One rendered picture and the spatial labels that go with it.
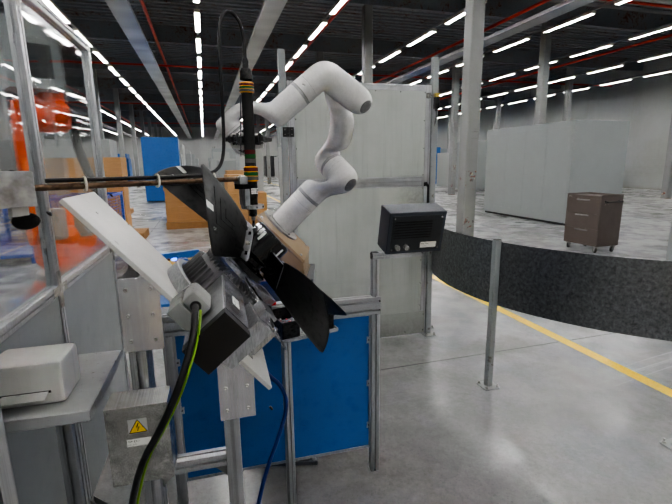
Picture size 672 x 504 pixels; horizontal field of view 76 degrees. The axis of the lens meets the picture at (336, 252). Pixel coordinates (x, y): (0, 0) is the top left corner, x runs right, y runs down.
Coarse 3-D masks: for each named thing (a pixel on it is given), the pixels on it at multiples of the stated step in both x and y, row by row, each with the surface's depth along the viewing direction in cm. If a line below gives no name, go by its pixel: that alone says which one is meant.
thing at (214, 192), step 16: (208, 176) 99; (208, 192) 96; (224, 192) 105; (208, 208) 94; (224, 208) 103; (208, 224) 92; (224, 224) 102; (240, 224) 111; (224, 240) 101; (240, 240) 112; (224, 256) 102; (240, 256) 114
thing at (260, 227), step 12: (252, 228) 126; (264, 228) 122; (252, 240) 122; (264, 240) 121; (276, 240) 122; (252, 252) 121; (264, 252) 121; (276, 252) 123; (240, 264) 119; (252, 264) 123; (264, 264) 123; (252, 276) 121
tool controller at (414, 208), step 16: (384, 208) 183; (400, 208) 182; (416, 208) 183; (432, 208) 185; (384, 224) 184; (400, 224) 180; (416, 224) 181; (432, 224) 184; (384, 240) 185; (400, 240) 183; (416, 240) 185; (432, 240) 187
